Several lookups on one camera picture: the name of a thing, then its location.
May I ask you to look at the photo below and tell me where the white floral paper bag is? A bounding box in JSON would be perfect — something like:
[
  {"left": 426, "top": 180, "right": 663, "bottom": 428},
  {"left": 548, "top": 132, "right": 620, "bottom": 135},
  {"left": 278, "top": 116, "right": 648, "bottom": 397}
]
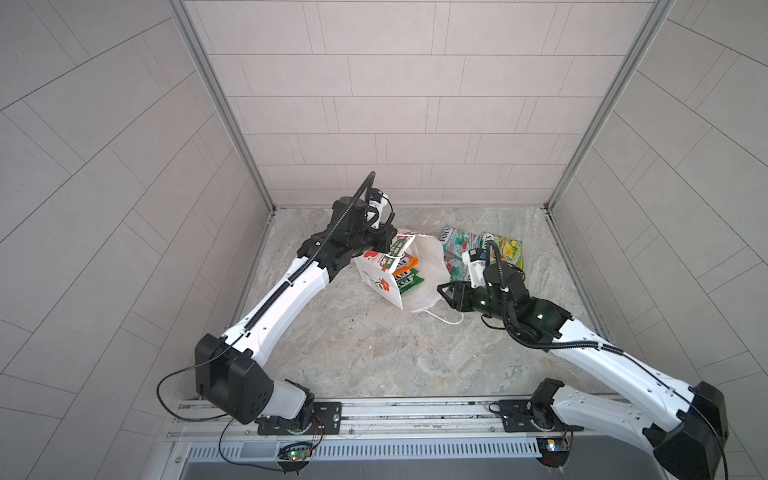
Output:
[{"left": 354, "top": 229, "right": 464, "bottom": 326}]

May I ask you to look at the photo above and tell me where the orange Fox's fruits candy packet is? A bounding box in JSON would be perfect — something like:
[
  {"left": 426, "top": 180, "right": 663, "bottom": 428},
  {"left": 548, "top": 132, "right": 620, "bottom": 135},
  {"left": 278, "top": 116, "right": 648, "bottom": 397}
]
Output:
[{"left": 393, "top": 253, "right": 419, "bottom": 276}]

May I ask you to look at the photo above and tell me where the yellow-green spring tea candy packet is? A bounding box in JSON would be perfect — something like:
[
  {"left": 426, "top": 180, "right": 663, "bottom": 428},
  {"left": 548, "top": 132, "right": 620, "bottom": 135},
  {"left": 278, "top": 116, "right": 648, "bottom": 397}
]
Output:
[{"left": 481, "top": 232, "right": 524, "bottom": 269}]

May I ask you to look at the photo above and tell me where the teal mint blossom candy packet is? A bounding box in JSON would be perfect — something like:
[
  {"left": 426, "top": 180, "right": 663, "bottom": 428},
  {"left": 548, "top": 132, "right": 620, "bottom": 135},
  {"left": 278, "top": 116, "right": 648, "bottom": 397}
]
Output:
[{"left": 439, "top": 225, "right": 483, "bottom": 259}]

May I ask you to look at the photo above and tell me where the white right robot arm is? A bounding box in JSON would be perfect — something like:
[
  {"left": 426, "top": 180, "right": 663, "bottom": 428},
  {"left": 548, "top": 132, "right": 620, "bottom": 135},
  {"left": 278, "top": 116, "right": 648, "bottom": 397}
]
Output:
[{"left": 437, "top": 263, "right": 730, "bottom": 479}]

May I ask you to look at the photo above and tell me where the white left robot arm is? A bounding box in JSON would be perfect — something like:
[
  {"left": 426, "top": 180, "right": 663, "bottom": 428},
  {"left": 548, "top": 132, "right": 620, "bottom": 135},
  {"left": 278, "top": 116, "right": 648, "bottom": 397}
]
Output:
[{"left": 194, "top": 188, "right": 397, "bottom": 430}]

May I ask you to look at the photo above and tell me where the green Fox's candy packet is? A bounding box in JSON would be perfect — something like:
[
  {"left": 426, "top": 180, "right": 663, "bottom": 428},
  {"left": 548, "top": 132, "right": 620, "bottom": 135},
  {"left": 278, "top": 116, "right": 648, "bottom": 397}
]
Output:
[{"left": 395, "top": 268, "right": 424, "bottom": 294}]

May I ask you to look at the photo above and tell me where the right circuit board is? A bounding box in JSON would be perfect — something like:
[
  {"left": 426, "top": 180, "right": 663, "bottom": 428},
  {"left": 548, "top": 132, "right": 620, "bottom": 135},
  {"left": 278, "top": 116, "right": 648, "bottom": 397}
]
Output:
[{"left": 536, "top": 437, "right": 571, "bottom": 469}]

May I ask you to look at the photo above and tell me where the circuit board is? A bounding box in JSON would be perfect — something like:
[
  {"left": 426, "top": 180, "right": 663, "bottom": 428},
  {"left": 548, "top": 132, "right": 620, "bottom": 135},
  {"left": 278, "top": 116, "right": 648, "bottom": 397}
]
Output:
[
  {"left": 277, "top": 441, "right": 314, "bottom": 462},
  {"left": 536, "top": 437, "right": 571, "bottom": 469}
]

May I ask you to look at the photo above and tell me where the left circuit board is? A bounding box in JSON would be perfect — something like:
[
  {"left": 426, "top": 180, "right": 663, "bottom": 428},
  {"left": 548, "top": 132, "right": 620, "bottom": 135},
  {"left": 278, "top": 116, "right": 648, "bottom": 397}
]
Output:
[{"left": 277, "top": 441, "right": 314, "bottom": 462}]

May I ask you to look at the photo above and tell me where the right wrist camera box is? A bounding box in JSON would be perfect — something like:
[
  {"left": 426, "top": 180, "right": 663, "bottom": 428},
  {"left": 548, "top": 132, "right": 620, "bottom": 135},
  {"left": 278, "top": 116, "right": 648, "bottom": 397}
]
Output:
[{"left": 461, "top": 248, "right": 488, "bottom": 288}]

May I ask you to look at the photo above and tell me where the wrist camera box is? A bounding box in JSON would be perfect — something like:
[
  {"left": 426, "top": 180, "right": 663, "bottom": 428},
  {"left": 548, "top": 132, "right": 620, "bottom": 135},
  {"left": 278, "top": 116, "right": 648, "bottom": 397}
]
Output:
[
  {"left": 365, "top": 187, "right": 390, "bottom": 230},
  {"left": 461, "top": 248, "right": 488, "bottom": 288}
]

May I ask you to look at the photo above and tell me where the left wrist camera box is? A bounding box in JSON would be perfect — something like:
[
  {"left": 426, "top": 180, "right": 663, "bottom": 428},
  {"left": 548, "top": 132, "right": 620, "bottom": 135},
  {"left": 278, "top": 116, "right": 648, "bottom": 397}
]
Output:
[{"left": 365, "top": 187, "right": 390, "bottom": 230}]

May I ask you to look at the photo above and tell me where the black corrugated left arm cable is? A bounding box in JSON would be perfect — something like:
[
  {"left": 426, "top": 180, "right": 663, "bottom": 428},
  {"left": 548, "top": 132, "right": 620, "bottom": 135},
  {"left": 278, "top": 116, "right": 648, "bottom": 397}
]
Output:
[{"left": 239, "top": 171, "right": 378, "bottom": 334}]

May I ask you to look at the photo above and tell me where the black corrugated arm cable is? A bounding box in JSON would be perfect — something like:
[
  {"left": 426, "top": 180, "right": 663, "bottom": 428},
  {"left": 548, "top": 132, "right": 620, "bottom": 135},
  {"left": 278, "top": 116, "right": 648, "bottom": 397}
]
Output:
[
  {"left": 482, "top": 239, "right": 625, "bottom": 355},
  {"left": 239, "top": 171, "right": 378, "bottom": 334}
]

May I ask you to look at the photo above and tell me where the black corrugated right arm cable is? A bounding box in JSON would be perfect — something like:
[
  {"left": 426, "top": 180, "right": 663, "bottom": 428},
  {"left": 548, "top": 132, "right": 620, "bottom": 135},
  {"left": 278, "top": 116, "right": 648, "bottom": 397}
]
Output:
[{"left": 482, "top": 239, "right": 625, "bottom": 355}]

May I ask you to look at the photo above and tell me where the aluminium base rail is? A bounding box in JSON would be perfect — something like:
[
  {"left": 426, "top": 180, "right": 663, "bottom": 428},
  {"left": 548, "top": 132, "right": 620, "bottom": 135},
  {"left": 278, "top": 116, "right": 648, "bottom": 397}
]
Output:
[{"left": 154, "top": 395, "right": 661, "bottom": 478}]

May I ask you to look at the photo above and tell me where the aluminium corner post left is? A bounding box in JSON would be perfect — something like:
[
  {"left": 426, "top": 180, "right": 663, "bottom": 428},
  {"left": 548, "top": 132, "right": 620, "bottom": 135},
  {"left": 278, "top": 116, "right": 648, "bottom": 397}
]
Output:
[{"left": 167, "top": 0, "right": 276, "bottom": 214}]

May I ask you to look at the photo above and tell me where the aluminium corner post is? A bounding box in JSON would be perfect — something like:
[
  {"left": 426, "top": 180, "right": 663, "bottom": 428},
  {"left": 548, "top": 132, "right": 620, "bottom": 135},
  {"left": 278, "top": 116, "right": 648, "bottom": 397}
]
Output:
[
  {"left": 545, "top": 0, "right": 676, "bottom": 213},
  {"left": 167, "top": 0, "right": 276, "bottom": 214}
]

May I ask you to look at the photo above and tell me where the aluminium corner post right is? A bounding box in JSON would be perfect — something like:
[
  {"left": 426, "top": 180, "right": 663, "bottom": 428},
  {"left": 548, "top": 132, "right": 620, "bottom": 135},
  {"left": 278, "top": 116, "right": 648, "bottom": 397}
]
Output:
[{"left": 545, "top": 0, "right": 676, "bottom": 213}]

